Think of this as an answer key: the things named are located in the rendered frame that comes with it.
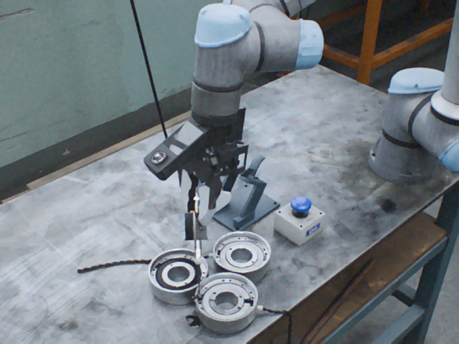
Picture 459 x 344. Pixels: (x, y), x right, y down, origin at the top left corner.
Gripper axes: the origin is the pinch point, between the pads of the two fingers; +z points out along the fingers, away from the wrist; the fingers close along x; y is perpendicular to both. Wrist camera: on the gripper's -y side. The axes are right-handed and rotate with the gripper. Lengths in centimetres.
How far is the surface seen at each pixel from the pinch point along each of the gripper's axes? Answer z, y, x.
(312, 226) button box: 6.6, 22.7, -8.4
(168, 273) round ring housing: 11.5, -4.1, 0.8
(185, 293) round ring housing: 10.3, -5.6, -5.7
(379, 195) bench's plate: 7.2, 44.2, -8.6
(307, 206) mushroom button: 2.8, 22.4, -6.5
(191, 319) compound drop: 13.6, -6.4, -8.6
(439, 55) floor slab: 58, 283, 104
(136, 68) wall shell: 50, 94, 157
